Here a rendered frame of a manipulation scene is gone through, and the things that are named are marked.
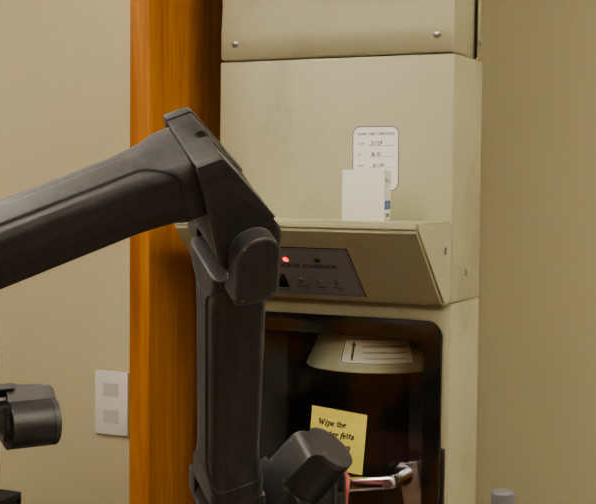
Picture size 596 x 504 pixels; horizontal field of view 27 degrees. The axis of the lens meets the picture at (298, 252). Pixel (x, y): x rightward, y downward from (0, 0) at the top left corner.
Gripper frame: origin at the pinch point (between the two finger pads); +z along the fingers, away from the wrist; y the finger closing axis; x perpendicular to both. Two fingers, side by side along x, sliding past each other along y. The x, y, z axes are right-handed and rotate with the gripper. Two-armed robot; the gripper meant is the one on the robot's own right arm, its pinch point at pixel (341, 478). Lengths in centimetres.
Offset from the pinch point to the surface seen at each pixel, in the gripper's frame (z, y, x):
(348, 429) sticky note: 5.7, 4.9, 1.7
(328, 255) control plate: -1.6, 26.8, 1.2
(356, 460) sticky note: 5.7, 1.1, 0.6
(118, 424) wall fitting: 50, -7, 66
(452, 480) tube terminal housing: 8.7, -0.9, -10.9
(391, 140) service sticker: 6.7, 40.6, -3.4
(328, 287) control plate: 2.6, 22.7, 3.0
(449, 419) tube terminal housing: 7.2, 6.9, -11.0
